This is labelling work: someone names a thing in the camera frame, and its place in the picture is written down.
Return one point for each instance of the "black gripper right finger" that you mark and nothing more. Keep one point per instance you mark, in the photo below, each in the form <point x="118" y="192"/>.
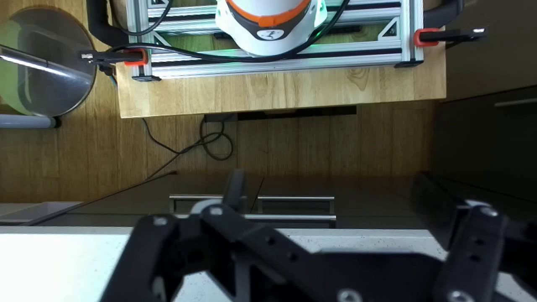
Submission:
<point x="475" y="253"/>

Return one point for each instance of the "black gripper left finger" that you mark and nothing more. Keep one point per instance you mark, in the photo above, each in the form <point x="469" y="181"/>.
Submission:
<point x="151" y="253"/>

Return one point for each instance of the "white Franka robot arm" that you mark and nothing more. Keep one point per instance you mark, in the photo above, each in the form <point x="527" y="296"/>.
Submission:
<point x="269" y="23"/>

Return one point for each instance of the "dark base cabinet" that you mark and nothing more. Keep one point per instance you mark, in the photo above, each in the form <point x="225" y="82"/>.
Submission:
<point x="363" y="207"/>

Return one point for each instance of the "orange black bar clamp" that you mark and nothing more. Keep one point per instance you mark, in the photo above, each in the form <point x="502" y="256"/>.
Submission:
<point x="425" y="38"/>
<point x="135" y="58"/>

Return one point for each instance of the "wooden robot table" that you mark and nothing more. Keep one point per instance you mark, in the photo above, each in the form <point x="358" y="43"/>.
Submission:
<point x="279" y="95"/>

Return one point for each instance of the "round metal bowl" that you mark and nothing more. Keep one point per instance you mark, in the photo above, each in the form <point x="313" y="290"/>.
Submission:
<point x="44" y="68"/>

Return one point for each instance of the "aluminium profile frame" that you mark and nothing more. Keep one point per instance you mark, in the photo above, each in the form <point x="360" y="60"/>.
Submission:
<point x="412" y="28"/>

